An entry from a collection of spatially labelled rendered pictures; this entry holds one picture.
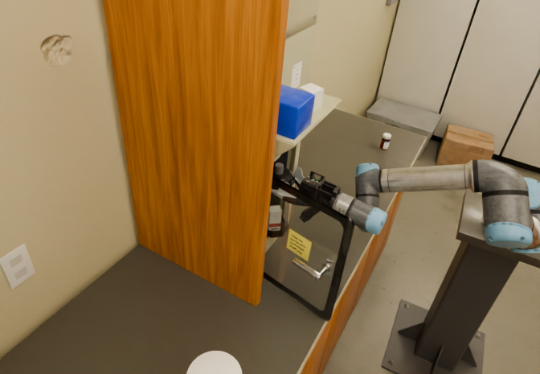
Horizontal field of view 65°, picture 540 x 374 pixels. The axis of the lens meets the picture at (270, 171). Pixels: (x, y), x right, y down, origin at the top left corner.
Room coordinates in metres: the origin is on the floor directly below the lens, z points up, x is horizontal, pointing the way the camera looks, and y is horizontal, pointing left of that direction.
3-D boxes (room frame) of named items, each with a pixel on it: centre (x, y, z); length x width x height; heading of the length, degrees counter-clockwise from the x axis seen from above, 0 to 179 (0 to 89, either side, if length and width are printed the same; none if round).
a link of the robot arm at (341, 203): (1.00, -0.23, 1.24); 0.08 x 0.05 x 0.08; 153
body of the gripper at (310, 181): (1.04, -0.16, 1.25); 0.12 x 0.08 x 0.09; 63
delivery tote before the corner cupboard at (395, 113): (3.53, -1.19, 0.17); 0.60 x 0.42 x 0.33; 61
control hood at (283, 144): (1.06, -0.07, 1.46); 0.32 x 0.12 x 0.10; 153
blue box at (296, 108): (0.97, -0.03, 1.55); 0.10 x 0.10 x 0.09; 63
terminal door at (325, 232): (0.85, -0.09, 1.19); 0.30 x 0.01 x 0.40; 53
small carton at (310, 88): (1.10, -0.10, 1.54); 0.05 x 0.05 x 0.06; 47
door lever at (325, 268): (0.78, -0.13, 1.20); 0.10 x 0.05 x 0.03; 53
